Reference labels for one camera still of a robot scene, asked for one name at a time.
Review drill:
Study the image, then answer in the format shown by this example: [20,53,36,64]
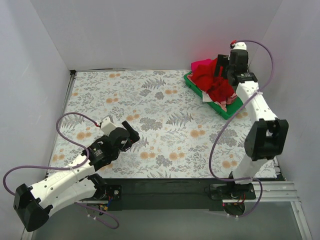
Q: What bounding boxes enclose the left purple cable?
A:
[2,112,120,230]

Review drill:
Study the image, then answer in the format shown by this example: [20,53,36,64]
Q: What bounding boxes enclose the green plastic tray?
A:
[183,71,243,120]

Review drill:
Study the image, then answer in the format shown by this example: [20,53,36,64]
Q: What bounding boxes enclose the white garment in tray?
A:
[202,91,213,103]

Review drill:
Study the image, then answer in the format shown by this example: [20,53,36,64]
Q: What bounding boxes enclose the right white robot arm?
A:
[209,47,289,200]

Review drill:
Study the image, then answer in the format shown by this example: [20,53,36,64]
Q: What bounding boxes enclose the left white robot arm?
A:
[13,117,140,232]

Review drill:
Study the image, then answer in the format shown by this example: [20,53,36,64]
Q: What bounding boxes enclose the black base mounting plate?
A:
[98,178,256,211]

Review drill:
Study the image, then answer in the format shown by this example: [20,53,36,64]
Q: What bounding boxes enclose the pink t shirt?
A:
[219,93,238,108]

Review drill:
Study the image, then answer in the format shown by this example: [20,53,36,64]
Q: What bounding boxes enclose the floral table cloth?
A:
[47,69,278,179]

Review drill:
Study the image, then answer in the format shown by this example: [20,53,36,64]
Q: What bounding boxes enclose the red t shirt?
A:
[190,58,235,104]

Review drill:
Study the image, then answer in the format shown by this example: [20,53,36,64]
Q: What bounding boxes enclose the magenta t shirt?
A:
[190,58,212,72]

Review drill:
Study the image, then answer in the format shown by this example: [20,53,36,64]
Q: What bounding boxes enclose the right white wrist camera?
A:
[230,40,247,51]

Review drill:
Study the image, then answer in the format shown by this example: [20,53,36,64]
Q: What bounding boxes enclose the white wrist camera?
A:
[100,116,116,136]
[230,40,247,51]

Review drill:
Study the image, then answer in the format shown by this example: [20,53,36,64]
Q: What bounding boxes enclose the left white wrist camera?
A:
[100,116,116,136]

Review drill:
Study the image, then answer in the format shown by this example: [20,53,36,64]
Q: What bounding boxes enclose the aluminium frame rail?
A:
[252,181,313,240]

